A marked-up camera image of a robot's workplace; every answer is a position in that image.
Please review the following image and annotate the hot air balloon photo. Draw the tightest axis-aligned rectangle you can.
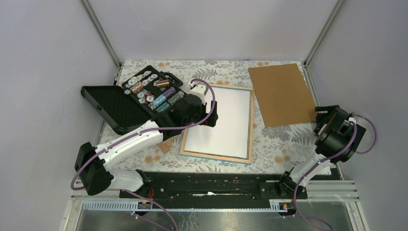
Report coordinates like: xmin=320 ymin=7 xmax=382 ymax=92
xmin=184 ymin=87 xmax=253 ymax=159

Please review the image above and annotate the brown cardboard backing board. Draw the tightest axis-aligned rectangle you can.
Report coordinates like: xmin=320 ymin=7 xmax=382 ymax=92
xmin=248 ymin=64 xmax=316 ymax=128

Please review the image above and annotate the wooden picture frame blue edge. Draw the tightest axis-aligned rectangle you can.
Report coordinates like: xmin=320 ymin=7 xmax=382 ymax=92
xmin=179 ymin=83 xmax=255 ymax=165

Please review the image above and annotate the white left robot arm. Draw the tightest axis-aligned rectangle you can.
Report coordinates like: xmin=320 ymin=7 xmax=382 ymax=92
xmin=71 ymin=94 xmax=217 ymax=198

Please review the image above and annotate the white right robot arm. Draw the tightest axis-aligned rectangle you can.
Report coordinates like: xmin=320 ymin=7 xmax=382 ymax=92
xmin=276 ymin=105 xmax=366 ymax=198

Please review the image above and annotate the blue green poker chip stack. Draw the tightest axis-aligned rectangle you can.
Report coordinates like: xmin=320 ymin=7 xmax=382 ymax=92
xmin=167 ymin=91 xmax=185 ymax=106

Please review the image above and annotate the copper poker chip stack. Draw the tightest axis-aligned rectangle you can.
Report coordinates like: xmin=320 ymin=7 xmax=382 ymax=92
xmin=155 ymin=79 xmax=170 ymax=89

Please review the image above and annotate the small wooden block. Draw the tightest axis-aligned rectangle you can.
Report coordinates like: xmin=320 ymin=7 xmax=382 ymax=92
xmin=157 ymin=142 xmax=170 ymax=153
xmin=166 ymin=138 xmax=172 ymax=147

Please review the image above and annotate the black poker chip case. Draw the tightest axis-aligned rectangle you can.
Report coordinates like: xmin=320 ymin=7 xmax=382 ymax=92
xmin=81 ymin=65 xmax=183 ymax=135

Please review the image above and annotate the floral patterned table mat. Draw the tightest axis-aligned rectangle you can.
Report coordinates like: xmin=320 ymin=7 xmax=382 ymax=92
xmin=117 ymin=60 xmax=315 ymax=174

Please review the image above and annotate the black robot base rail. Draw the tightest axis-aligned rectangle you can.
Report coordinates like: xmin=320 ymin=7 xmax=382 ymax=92
xmin=136 ymin=171 xmax=295 ymax=209

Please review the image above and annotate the aluminium corner post right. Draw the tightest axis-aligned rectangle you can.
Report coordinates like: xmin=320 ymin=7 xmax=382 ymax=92
xmin=303 ymin=0 xmax=346 ymax=67

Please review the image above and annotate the aluminium corner post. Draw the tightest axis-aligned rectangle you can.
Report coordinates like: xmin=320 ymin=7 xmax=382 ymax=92
xmin=79 ymin=0 xmax=122 ymax=68
xmin=303 ymin=0 xmax=346 ymax=67

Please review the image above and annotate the aluminium corner post left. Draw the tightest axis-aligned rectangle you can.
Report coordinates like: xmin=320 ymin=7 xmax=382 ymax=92
xmin=79 ymin=0 xmax=122 ymax=68

